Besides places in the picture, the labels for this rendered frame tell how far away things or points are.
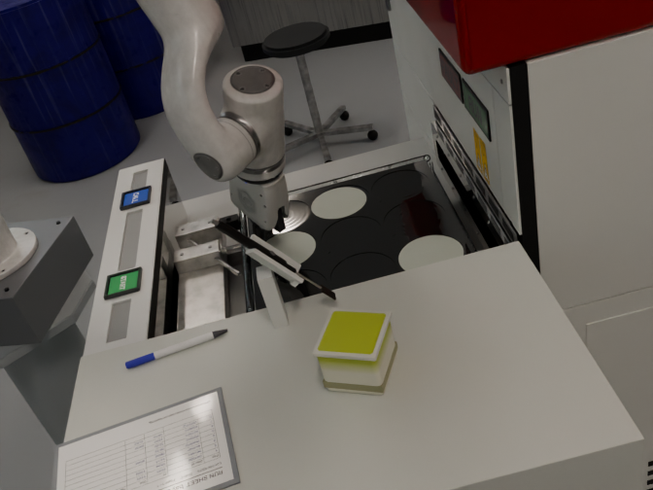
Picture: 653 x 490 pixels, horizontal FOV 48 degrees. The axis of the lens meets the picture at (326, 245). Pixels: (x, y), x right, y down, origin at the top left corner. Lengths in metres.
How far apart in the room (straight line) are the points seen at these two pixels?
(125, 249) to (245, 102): 0.39
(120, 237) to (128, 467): 0.51
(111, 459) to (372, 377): 0.32
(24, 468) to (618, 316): 1.82
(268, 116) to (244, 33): 3.52
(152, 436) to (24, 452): 1.62
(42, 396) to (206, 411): 0.73
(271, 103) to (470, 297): 0.37
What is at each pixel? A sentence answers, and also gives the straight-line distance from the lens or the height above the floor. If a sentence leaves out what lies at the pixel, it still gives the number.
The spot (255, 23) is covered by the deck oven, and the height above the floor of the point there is 0.23.
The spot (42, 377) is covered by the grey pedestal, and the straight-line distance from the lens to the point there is 1.56.
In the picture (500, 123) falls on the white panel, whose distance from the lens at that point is 0.97.
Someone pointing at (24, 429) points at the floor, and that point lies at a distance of 2.58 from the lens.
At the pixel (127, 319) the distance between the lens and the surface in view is 1.11.
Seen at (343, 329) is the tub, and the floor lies 1.03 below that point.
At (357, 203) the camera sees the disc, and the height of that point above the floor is 0.90.
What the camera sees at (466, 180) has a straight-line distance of 1.21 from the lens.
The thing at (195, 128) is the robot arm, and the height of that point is 1.20.
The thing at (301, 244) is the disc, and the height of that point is 0.90.
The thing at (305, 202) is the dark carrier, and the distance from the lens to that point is 1.33.
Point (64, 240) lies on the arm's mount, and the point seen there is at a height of 0.90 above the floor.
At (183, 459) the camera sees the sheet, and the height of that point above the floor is 0.97.
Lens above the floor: 1.59
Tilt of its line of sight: 35 degrees down
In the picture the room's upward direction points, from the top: 15 degrees counter-clockwise
